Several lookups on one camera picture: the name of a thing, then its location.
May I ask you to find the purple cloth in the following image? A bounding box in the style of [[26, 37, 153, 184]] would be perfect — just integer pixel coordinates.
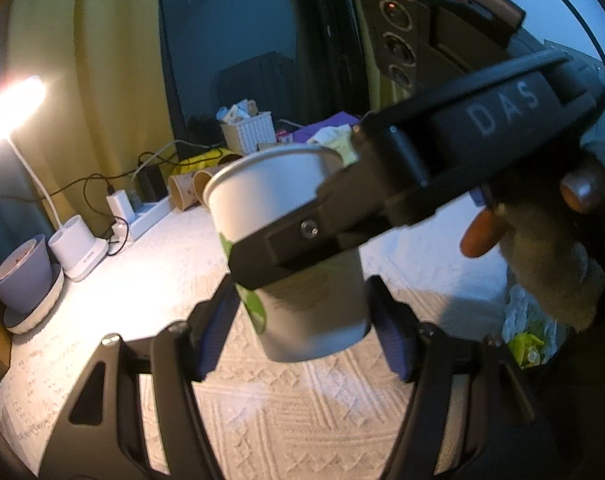
[[293, 112, 359, 143]]

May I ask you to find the white plastic basket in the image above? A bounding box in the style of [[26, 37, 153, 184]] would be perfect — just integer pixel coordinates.
[[221, 112, 276, 155]]

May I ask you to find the black cable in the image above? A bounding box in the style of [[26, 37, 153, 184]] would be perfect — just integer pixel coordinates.
[[46, 148, 184, 257]]

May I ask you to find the white desk lamp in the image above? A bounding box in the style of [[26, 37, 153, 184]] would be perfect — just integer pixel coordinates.
[[0, 74, 110, 283]]

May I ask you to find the white power strip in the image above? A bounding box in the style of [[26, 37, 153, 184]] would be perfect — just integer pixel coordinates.
[[110, 196, 173, 243]]

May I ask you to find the white patterned tablecloth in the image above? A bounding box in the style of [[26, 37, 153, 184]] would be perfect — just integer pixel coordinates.
[[0, 197, 508, 479]]

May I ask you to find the printed brown paper cup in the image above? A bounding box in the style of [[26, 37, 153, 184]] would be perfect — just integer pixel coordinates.
[[168, 172, 198, 211]]

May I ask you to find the white paper cup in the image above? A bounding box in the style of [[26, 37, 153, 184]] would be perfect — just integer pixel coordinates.
[[203, 144, 370, 362]]

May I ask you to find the grey purple bowl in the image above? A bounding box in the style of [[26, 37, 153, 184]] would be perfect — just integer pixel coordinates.
[[0, 234, 52, 313]]

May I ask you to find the gloved right hand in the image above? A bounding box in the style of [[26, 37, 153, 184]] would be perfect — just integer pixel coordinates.
[[460, 140, 605, 332]]

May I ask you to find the white charger plug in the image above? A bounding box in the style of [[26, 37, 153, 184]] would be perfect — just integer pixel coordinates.
[[106, 190, 135, 223]]

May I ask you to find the yellow tissue box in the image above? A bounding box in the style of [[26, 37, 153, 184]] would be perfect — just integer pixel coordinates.
[[307, 125, 359, 166]]

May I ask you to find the front brown paper cup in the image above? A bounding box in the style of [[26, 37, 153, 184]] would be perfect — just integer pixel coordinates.
[[192, 166, 223, 208]]

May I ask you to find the yellow curtain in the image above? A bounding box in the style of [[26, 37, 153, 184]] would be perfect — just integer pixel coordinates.
[[7, 0, 173, 233]]

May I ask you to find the white round plate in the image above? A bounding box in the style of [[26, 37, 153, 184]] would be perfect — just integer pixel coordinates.
[[3, 263, 65, 335]]

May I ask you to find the black power adapter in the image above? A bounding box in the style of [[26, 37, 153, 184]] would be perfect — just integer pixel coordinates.
[[134, 164, 168, 203]]

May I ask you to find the black camera module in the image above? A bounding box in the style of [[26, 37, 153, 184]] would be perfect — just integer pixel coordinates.
[[358, 0, 539, 110]]

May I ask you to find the yellow bag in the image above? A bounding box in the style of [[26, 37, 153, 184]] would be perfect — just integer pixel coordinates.
[[172, 148, 243, 174]]

